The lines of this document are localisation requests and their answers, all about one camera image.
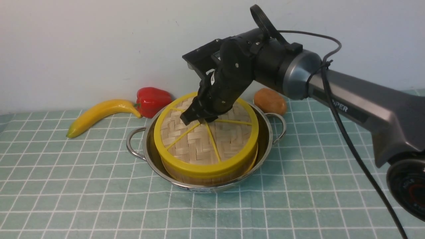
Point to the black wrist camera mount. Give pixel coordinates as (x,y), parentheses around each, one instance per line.
(204,58)

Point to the bamboo steamer basket yellow rim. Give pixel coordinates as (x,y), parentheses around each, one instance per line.
(210,168)

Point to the yellow plastic banana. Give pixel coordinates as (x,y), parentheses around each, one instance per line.
(96,113)

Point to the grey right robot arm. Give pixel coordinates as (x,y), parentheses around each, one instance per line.
(395,119)

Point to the red bell pepper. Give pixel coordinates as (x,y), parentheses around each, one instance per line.
(151,100)

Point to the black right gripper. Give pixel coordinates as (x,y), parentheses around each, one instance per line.
(241,63)

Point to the brown potato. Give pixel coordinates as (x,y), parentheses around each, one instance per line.
(269,101)

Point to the stainless steel pot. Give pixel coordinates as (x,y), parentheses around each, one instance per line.
(151,155)

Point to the woven bamboo steamer lid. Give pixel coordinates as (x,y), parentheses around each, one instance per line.
(230,133)

